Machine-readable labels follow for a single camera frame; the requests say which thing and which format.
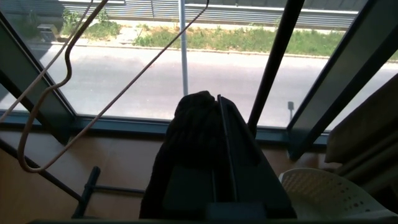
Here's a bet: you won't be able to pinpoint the pink clothes hanger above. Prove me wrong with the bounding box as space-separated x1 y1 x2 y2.
17 0 210 174
0 0 94 123

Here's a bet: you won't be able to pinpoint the brown curtain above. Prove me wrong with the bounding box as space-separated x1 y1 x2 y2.
325 73 398 215

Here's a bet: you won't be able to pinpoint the black clothes rack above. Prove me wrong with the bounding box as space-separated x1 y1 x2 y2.
0 0 305 220

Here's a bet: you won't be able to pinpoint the black shorts with white cords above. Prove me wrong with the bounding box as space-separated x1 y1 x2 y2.
139 90 220 220

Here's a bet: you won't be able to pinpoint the window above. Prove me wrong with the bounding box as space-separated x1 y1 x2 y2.
0 0 398 161

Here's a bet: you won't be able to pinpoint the white laundry basket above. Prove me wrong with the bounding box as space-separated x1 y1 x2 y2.
278 167 398 220

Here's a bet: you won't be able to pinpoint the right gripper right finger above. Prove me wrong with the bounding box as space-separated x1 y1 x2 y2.
216 94 297 218

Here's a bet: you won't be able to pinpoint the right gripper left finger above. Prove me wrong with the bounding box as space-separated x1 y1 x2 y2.
162 164 218 218

